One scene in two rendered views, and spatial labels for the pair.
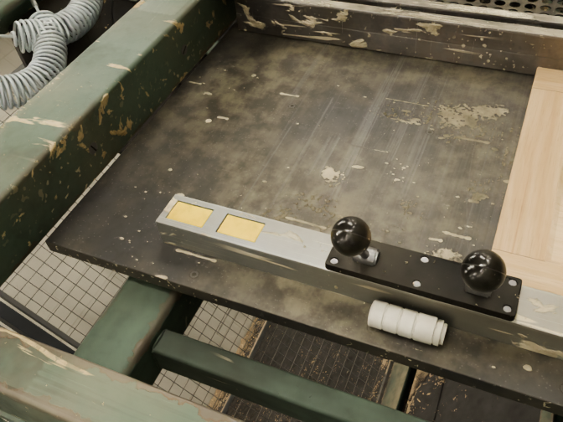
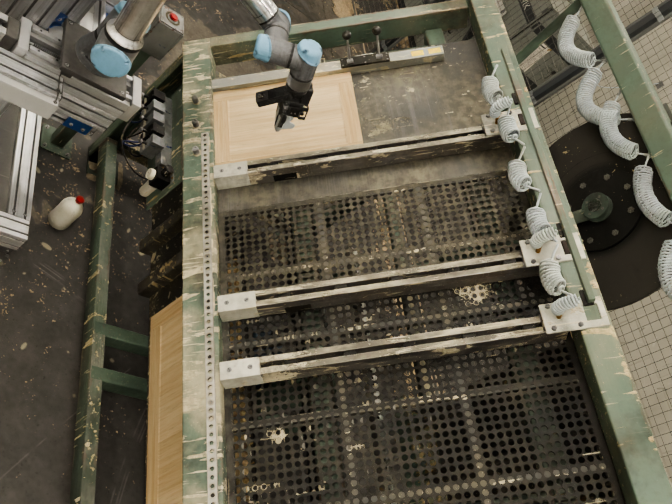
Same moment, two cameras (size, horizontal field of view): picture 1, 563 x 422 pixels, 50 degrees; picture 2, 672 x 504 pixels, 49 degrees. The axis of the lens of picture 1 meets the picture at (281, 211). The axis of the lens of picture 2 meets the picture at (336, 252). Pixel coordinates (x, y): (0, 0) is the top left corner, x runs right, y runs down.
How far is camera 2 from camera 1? 3.11 m
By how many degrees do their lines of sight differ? 74
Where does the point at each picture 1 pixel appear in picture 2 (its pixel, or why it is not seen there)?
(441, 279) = (359, 59)
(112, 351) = (433, 36)
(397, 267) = (370, 57)
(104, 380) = (416, 12)
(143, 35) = (503, 76)
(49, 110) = (497, 39)
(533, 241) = (342, 87)
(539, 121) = (355, 127)
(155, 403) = (402, 14)
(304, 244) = (397, 56)
